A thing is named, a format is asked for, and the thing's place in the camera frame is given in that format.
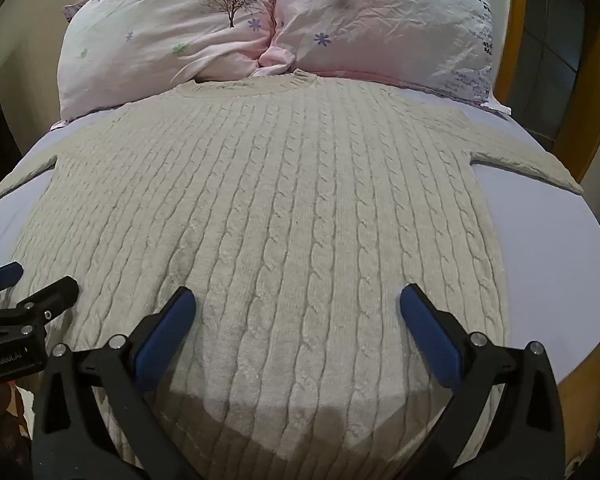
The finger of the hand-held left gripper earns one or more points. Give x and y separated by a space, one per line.
2 275
55 297

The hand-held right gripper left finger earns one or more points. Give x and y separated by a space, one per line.
162 332

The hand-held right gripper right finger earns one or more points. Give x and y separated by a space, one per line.
430 332

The lavender bed sheet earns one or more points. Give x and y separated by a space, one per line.
540 260

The pink tree-print pillow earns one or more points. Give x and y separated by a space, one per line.
170 30

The pink floral pillow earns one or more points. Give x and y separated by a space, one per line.
380 20

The wooden bed frame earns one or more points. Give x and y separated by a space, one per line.
517 35

